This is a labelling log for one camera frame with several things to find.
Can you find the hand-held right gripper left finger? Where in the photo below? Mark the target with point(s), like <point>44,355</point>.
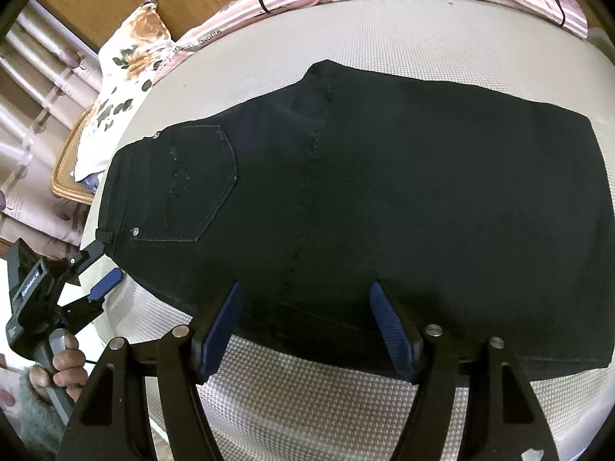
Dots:
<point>220,329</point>

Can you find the person's left hand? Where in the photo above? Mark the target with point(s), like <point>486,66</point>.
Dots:
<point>69,369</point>

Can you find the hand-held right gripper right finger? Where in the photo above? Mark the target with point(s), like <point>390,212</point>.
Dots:
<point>391,331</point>

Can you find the patterned curtain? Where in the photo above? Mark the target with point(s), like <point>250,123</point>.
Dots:
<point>33,105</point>

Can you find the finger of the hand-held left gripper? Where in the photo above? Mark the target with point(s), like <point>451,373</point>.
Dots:
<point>106,284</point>
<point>89,255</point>

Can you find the white floral pillow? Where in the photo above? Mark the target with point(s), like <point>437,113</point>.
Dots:
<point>129,57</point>

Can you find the black pants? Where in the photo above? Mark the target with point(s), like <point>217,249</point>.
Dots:
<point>360,201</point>

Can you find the wicker chair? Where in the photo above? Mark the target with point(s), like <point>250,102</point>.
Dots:
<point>65,173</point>

